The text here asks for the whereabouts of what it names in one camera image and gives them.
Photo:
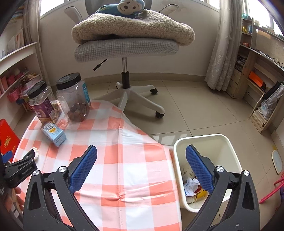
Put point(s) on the yellow snack packet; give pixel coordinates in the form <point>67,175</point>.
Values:
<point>200,192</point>

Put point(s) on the wooden desk shelf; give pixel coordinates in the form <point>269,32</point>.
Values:
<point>258,68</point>

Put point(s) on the clear jar with chestnuts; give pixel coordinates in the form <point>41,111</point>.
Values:
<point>73,97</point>

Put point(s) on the red gift box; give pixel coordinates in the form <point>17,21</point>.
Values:
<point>9,142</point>

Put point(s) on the pink plastic basket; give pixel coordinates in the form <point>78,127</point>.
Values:
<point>14,95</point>

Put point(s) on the white paper ball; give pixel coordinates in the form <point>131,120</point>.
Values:
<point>191,186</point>

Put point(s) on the white tissue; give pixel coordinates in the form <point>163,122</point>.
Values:
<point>36,153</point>

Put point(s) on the beige lace curtain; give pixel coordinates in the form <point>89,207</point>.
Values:
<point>226,47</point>

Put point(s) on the white trash bin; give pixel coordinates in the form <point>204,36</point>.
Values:
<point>217,148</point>

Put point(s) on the blue monkey plush toy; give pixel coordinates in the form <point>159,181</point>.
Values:
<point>129,8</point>

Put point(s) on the white bookshelf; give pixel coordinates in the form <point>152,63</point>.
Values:
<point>21,57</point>

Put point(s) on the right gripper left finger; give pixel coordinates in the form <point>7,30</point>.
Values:
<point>50,203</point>

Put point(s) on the purple label nut jar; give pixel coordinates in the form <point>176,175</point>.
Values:
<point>43,103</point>

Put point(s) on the beige fleece blanket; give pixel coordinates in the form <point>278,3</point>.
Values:
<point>148,24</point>

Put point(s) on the grey office chair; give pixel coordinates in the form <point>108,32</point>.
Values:
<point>122,48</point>

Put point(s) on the pink checkered tablecloth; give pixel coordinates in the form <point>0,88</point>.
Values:
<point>131,185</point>

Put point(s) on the person's left hand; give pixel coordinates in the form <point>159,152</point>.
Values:
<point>10,200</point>

